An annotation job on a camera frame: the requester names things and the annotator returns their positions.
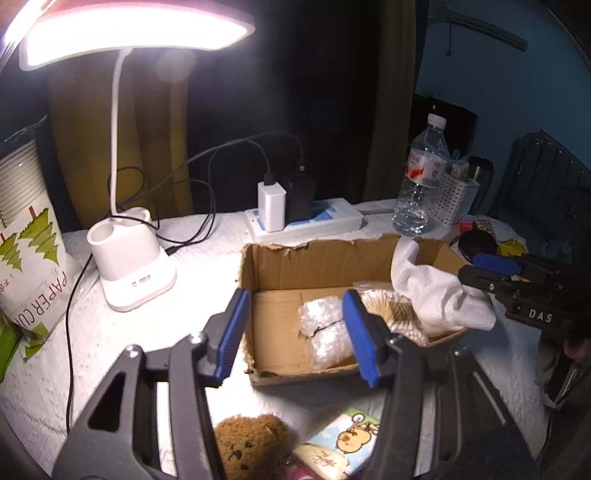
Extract white fluffy cloth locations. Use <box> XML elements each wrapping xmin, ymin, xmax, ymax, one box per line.
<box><xmin>391</xmin><ymin>237</ymin><xmax>496</xmax><ymax>337</ymax></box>

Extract cartoon tissue pack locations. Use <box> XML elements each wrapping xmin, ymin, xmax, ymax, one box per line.
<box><xmin>294</xmin><ymin>407</ymin><xmax>380</xmax><ymax>479</ymax></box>

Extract brown plush bear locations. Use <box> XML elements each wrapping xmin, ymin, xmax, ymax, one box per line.
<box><xmin>214</xmin><ymin>414</ymin><xmax>296</xmax><ymax>480</ymax></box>

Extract pink plush toy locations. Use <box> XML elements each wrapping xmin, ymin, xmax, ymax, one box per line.
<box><xmin>283</xmin><ymin>460</ymin><xmax>318</xmax><ymax>480</ymax></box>

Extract yellow plastic bag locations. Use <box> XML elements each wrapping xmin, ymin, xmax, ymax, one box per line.
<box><xmin>498</xmin><ymin>239</ymin><xmax>529</xmax><ymax>258</ymax></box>

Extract black round zip case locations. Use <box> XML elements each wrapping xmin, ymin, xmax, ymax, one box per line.
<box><xmin>458</xmin><ymin>228</ymin><xmax>498</xmax><ymax>262</ymax></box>

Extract red patterned packet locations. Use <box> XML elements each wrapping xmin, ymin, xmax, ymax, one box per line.
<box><xmin>474</xmin><ymin>218</ymin><xmax>496</xmax><ymax>239</ymax></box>

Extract beige woven pad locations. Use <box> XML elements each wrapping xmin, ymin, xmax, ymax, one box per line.
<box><xmin>359</xmin><ymin>288</ymin><xmax>429</xmax><ymax>347</ymax></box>

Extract white perforated basket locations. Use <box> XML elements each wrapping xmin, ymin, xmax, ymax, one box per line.
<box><xmin>430</xmin><ymin>173</ymin><xmax>480</xmax><ymax>227</ymax></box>

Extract steel cup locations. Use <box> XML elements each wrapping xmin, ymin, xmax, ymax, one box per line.
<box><xmin>469</xmin><ymin>155</ymin><xmax>495</xmax><ymax>215</ymax></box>

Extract cardboard box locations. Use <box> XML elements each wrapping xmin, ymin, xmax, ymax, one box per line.
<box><xmin>238</xmin><ymin>232</ymin><xmax>477</xmax><ymax>387</ymax></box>

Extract clear water bottle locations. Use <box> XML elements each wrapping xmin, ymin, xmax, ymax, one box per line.
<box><xmin>392</xmin><ymin>113</ymin><xmax>450</xmax><ymax>237</ymax></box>

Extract white desk lamp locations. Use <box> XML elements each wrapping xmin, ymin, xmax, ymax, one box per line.
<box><xmin>18</xmin><ymin>0</ymin><xmax>257</xmax><ymax>313</ymax></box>

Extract white power strip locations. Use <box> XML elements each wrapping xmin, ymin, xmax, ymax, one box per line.
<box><xmin>245</xmin><ymin>198</ymin><xmax>363</xmax><ymax>244</ymax></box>

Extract white tablecloth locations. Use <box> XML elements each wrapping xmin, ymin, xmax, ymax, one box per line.
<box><xmin>0</xmin><ymin>197</ymin><xmax>555</xmax><ymax>480</ymax></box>

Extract white usb charger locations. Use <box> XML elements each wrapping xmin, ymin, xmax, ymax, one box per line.
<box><xmin>257</xmin><ymin>182</ymin><xmax>287</xmax><ymax>233</ymax></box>

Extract paper cup sleeve pack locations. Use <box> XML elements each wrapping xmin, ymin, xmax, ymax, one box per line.
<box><xmin>1</xmin><ymin>126</ymin><xmax>80</xmax><ymax>360</ymax></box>

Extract green snack bag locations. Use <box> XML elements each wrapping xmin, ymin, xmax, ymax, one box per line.
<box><xmin>0</xmin><ymin>313</ymin><xmax>23</xmax><ymax>382</ymax></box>

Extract black power adapter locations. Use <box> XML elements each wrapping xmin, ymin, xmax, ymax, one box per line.
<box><xmin>280</xmin><ymin>174</ymin><xmax>315</xmax><ymax>224</ymax></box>

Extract black lamp cable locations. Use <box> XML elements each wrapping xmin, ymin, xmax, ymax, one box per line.
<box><xmin>64</xmin><ymin>131</ymin><xmax>306</xmax><ymax>434</ymax></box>

